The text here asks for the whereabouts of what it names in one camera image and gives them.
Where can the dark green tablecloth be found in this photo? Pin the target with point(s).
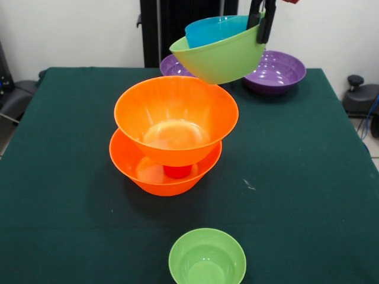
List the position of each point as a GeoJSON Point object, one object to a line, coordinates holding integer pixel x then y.
{"type": "Point", "coordinates": [59, 148]}

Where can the medium green plastic bowl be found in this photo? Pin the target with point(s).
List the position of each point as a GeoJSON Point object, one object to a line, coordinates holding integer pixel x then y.
{"type": "Point", "coordinates": [222, 62]}

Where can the red plastic cup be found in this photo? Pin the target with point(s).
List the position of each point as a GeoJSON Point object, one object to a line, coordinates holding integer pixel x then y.
{"type": "Point", "coordinates": [177, 172]}

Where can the large orange plastic bowl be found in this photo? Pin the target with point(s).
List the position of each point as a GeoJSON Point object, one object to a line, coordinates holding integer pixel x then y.
{"type": "Point", "coordinates": [174, 103]}
{"type": "Point", "coordinates": [127, 165]}

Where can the black device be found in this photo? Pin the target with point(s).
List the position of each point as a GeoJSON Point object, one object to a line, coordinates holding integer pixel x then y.
{"type": "Point", "coordinates": [6, 74]}

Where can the small green plastic bowl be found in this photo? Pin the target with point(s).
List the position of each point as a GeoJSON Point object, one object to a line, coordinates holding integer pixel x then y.
{"type": "Point", "coordinates": [207, 257]}

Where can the dark brown rounded base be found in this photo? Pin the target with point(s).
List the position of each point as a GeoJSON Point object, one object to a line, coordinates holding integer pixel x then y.
{"type": "Point", "coordinates": [359, 100]}

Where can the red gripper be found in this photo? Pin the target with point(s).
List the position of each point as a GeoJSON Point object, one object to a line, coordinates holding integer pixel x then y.
{"type": "Point", "coordinates": [290, 1]}

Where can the purple plastic bowl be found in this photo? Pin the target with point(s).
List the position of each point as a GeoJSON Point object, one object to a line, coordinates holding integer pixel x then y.
{"type": "Point", "coordinates": [278, 74]}
{"type": "Point", "coordinates": [171, 66]}

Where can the black round knob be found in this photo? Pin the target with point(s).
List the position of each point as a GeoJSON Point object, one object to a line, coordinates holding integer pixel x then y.
{"type": "Point", "coordinates": [355, 80]}

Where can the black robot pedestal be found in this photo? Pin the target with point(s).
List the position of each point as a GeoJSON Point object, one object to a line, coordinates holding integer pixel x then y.
{"type": "Point", "coordinates": [165, 17]}

